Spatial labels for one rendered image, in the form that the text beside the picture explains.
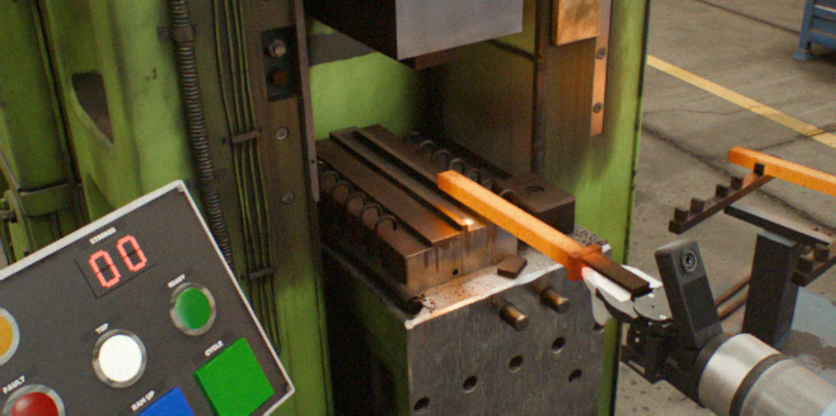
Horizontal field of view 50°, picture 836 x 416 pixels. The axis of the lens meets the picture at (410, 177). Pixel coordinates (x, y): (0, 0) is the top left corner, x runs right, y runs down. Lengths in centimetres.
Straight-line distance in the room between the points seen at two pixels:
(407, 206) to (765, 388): 63
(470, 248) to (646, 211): 221
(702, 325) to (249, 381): 49
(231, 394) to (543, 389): 63
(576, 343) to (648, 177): 232
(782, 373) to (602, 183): 80
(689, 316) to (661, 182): 275
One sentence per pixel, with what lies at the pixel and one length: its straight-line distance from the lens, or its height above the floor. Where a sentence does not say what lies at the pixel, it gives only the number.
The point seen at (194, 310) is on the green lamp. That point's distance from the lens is 100.
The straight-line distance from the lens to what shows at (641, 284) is 108.
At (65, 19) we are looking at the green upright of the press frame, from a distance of 152.
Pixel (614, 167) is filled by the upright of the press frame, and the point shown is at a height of 91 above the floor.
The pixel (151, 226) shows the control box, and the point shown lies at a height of 117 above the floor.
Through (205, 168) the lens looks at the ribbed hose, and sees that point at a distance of 121.
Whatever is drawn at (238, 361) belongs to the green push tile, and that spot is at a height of 103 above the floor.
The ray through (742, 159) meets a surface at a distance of 171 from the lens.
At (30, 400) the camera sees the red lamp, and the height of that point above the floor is 110.
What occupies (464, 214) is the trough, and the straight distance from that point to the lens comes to 136.
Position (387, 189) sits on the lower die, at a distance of 143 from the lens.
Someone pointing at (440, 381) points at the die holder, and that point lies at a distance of 134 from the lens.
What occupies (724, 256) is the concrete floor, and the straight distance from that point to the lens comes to 328.
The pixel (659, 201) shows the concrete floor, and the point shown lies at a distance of 358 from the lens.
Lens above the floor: 164
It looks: 26 degrees down
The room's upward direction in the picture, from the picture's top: 2 degrees counter-clockwise
